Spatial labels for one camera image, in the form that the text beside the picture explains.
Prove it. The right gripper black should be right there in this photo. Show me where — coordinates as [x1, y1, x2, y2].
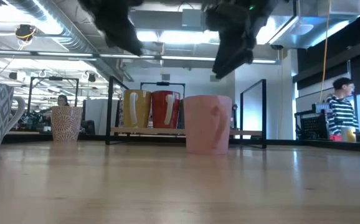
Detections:
[204, 0, 277, 80]

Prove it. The red mug white handle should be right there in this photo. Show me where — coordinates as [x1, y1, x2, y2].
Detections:
[151, 90, 181, 129]

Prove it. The grey ceiling junction box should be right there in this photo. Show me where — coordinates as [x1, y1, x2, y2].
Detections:
[181, 8, 206, 31]

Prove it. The black mesh crate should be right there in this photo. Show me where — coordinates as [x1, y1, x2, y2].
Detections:
[294, 108, 329, 141]

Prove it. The white partition panel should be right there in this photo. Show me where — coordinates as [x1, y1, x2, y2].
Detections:
[83, 98, 120, 135]

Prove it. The black background station frame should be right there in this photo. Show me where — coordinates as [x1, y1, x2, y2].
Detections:
[140, 81, 186, 94]
[26, 76, 80, 116]

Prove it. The yellow hanging cable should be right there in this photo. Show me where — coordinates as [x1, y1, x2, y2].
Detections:
[322, 0, 331, 96]

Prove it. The silver spiral air duct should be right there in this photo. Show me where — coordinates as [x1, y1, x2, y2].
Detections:
[7, 0, 128, 80]

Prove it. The yellow and white cup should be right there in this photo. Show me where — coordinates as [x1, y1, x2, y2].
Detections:
[341, 126, 358, 143]

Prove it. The rectangular metal ventilation duct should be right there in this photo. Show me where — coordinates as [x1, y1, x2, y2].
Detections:
[268, 0, 360, 50]

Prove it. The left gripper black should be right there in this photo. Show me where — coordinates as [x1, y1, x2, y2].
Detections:
[78, 0, 144, 57]

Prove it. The green mug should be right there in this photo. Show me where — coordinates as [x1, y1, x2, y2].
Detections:
[179, 98, 186, 129]

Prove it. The black ceiling cable reel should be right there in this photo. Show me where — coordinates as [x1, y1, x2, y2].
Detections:
[14, 24, 37, 42]

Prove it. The pink floral patterned mug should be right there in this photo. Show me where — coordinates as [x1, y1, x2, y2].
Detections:
[50, 105, 83, 143]

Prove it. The black wire mug rack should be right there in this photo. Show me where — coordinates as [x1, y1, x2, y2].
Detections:
[105, 75, 268, 149]

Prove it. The long ceiling light strip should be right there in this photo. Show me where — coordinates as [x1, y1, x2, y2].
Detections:
[0, 49, 280, 65]

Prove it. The yellow mug white handle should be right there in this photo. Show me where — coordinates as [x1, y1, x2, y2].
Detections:
[122, 89, 152, 129]

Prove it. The person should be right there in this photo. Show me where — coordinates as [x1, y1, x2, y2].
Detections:
[325, 77, 359, 138]
[57, 94, 70, 107]

